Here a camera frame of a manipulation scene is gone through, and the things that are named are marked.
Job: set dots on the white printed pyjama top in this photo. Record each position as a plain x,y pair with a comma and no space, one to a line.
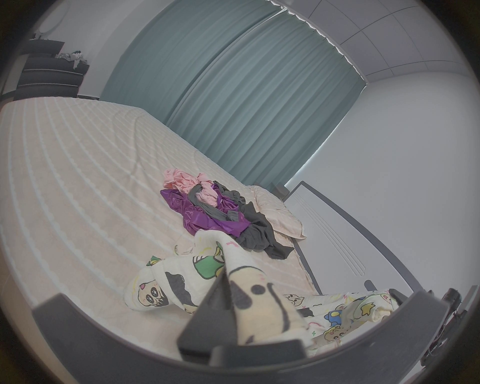
262,300

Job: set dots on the black chest of drawers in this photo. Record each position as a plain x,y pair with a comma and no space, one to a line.
48,78

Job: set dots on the grey bedside table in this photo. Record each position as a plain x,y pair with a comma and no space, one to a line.
280,189

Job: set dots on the pale crumpled cloth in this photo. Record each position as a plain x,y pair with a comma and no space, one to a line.
71,57

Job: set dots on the blue-green curtain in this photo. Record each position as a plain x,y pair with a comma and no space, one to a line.
270,105
168,56

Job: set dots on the bed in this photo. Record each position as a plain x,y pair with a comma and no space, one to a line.
93,187

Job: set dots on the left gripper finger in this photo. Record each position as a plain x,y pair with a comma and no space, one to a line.
215,322

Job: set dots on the cream pillow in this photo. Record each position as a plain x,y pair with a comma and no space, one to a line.
279,215

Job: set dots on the pile of clothes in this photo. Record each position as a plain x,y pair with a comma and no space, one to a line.
210,217

